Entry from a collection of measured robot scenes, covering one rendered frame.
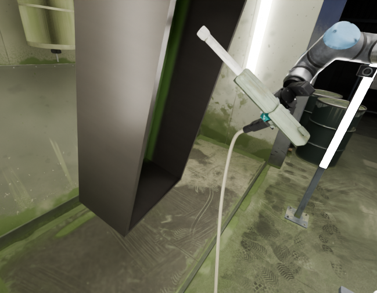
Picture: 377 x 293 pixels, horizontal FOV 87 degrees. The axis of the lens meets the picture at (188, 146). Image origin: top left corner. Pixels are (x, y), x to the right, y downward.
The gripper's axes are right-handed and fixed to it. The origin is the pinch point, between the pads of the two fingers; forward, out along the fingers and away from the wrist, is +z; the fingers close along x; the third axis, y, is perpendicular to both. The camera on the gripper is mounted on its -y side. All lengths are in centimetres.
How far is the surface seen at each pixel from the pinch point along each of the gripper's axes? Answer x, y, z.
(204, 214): -56, 120, 24
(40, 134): 89, 130, 62
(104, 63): 53, 15, 21
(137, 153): 24.6, 24.5, 35.1
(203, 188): -50, 147, 1
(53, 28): 122, 91, 3
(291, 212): -125, 109, -33
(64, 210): 36, 137, 95
